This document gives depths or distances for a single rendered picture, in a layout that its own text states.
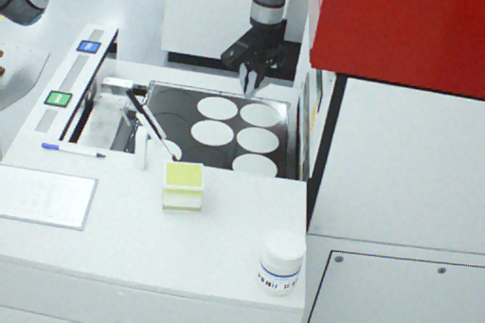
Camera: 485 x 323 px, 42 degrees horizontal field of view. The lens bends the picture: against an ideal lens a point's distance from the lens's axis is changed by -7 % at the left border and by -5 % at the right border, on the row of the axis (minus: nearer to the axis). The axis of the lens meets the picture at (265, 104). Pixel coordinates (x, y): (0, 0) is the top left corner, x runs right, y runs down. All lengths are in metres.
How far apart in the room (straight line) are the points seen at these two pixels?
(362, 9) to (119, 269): 0.61
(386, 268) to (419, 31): 0.60
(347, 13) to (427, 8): 0.15
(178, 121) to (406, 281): 0.67
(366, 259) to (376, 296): 0.14
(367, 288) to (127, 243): 0.65
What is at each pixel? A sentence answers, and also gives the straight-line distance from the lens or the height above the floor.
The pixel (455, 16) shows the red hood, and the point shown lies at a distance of 1.21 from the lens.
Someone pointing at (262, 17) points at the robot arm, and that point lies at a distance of 1.47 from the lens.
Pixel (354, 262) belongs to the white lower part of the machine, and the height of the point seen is 0.75.
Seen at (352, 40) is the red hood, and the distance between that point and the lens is 1.21.
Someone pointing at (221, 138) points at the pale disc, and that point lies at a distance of 1.56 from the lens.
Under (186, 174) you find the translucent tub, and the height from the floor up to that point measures 1.03.
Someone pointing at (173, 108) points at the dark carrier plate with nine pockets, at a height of 0.90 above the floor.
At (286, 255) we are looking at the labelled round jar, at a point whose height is 1.06.
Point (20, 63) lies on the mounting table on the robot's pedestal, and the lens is 1.98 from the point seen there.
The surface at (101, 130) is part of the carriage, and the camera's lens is 1.59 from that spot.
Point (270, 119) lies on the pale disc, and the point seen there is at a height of 0.90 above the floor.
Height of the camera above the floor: 1.81
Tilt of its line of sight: 32 degrees down
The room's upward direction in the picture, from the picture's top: 10 degrees clockwise
